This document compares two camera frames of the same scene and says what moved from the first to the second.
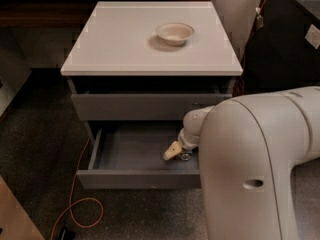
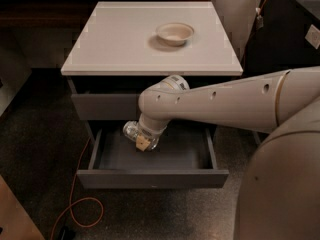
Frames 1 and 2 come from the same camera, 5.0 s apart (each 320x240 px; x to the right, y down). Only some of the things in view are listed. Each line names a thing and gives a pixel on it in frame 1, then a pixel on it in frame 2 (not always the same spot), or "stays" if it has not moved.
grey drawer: (129, 154) stays
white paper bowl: (175, 33) stays
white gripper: (186, 139) -> (149, 134)
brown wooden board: (14, 221) stays
